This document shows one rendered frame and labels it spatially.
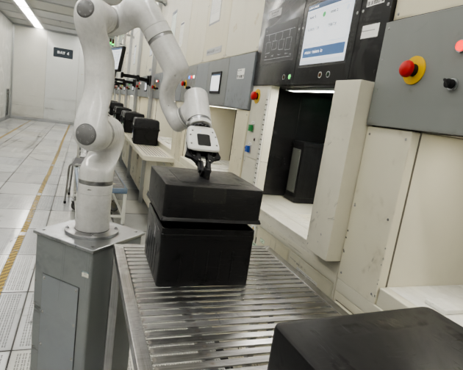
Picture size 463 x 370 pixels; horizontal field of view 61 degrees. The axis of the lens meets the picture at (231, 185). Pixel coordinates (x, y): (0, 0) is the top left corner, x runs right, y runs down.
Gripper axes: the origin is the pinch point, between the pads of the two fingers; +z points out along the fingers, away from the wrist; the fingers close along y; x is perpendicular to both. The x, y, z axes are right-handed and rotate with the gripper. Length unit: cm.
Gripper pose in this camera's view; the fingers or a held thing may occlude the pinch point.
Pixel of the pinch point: (204, 169)
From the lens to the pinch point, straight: 122.3
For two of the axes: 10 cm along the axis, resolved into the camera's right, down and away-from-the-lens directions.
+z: 1.3, 8.5, -5.2
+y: 9.3, 0.7, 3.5
